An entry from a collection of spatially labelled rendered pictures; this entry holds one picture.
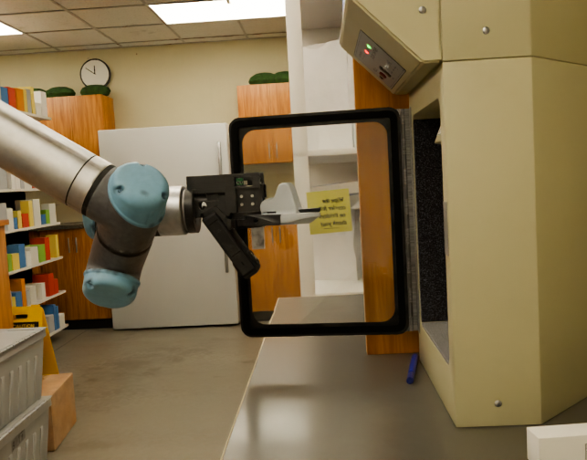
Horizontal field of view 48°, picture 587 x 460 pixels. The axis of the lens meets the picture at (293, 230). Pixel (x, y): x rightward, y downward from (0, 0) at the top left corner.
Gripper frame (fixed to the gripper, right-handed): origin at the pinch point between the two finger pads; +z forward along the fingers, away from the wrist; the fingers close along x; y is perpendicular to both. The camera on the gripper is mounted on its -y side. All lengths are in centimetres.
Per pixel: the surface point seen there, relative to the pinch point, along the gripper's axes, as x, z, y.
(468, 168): -14.9, 19.0, 6.0
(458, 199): -14.8, 17.6, 2.1
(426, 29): -14.9, 14.5, 23.4
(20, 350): 169, -131, -60
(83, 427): 241, -135, -121
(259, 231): 17.0, -11.1, -3.0
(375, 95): 22.2, 11.0, 20.2
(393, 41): -13.2, 10.5, 22.6
